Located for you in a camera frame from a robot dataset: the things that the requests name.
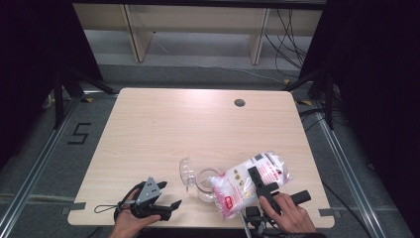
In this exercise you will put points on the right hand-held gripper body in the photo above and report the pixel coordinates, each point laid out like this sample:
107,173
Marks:
269,191

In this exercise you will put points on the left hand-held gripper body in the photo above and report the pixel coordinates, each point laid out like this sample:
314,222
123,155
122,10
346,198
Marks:
148,195

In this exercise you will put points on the red and white plastic bag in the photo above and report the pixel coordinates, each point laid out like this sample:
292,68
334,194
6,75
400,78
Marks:
244,185

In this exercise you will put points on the person's right hand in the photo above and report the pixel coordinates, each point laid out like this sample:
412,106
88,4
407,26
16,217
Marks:
290,214

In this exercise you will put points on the person's left hand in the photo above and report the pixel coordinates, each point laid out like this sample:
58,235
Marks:
128,226

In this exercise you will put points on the grey tape strip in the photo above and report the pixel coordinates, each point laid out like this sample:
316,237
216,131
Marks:
330,212
74,207

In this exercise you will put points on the grey table grommet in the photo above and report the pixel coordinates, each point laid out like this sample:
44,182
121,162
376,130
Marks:
239,102

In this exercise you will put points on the yellow and black tape piece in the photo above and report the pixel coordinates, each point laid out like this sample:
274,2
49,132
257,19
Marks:
287,81
304,102
88,99

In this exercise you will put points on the black metal stand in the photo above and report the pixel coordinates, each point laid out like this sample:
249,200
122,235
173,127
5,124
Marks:
328,99
59,99

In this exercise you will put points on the black curtain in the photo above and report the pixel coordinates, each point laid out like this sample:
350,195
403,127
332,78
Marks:
33,66
379,82

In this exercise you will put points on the beige wooden shelf unit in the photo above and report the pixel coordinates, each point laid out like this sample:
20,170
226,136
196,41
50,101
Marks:
198,20

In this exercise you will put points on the metal floor rail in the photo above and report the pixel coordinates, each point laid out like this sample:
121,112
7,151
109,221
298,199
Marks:
346,172
36,168

